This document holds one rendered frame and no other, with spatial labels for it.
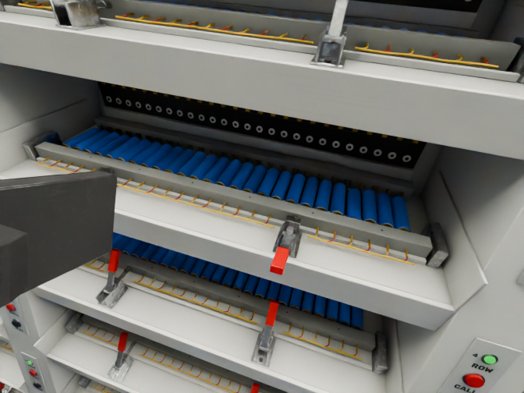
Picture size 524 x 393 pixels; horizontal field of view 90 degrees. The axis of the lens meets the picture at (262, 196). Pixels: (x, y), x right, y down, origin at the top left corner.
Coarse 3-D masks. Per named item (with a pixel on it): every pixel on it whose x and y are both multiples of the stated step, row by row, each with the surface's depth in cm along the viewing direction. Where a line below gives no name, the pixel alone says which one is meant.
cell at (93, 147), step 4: (104, 136) 44; (108, 136) 44; (112, 136) 44; (116, 136) 45; (100, 140) 43; (104, 140) 43; (108, 140) 43; (92, 144) 42; (96, 144) 42; (100, 144) 42; (104, 144) 43; (84, 148) 41; (88, 148) 41; (92, 148) 41; (96, 148) 41; (92, 152) 41
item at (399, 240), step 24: (48, 144) 40; (96, 168) 38; (120, 168) 37; (144, 168) 37; (144, 192) 35; (192, 192) 35; (216, 192) 34; (240, 192) 34; (312, 216) 32; (336, 216) 32; (360, 240) 31; (384, 240) 30; (408, 240) 30
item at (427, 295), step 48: (0, 144) 37; (288, 144) 42; (432, 192) 37; (144, 240) 35; (192, 240) 32; (240, 240) 31; (432, 240) 30; (336, 288) 29; (384, 288) 27; (432, 288) 28; (480, 288) 23
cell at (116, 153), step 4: (128, 140) 43; (132, 140) 43; (136, 140) 44; (124, 144) 42; (128, 144) 43; (132, 144) 43; (116, 148) 41; (120, 148) 41; (124, 148) 42; (128, 148) 42; (112, 152) 40; (116, 152) 41; (120, 152) 41; (112, 156) 40; (116, 156) 40
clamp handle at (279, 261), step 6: (288, 228) 29; (288, 234) 29; (282, 240) 28; (288, 240) 28; (282, 246) 27; (288, 246) 27; (276, 252) 25; (282, 252) 25; (288, 252) 26; (276, 258) 24; (282, 258) 24; (276, 264) 23; (282, 264) 23; (270, 270) 23; (276, 270) 23; (282, 270) 23
